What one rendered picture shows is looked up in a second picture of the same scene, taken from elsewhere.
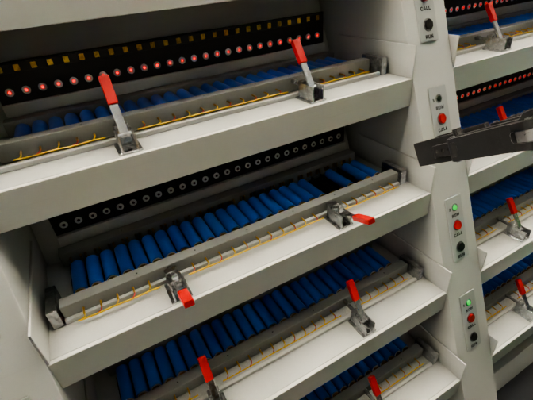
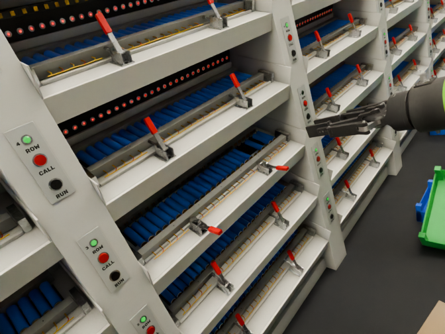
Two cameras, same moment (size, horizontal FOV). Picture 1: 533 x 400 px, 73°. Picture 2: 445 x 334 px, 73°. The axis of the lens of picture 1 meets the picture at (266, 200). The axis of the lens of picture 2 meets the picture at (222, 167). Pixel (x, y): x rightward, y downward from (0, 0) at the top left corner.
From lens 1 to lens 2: 0.32 m
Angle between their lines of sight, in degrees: 18
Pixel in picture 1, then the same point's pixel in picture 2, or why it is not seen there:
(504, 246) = (338, 164)
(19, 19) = (108, 97)
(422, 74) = (293, 81)
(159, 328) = (197, 251)
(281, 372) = (249, 260)
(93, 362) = (169, 278)
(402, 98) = (285, 96)
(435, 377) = (316, 242)
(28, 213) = (128, 205)
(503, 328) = (342, 208)
